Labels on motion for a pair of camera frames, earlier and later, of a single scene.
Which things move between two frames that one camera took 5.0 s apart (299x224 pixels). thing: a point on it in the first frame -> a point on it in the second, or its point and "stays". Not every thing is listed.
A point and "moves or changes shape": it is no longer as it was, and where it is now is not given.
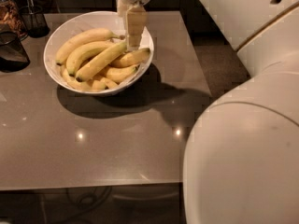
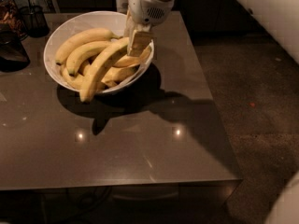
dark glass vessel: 13,55 stays
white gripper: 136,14 -> 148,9
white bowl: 90,21 stays
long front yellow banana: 101,62 moves or changes shape
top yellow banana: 81,37 stays
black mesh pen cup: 35,21 stays
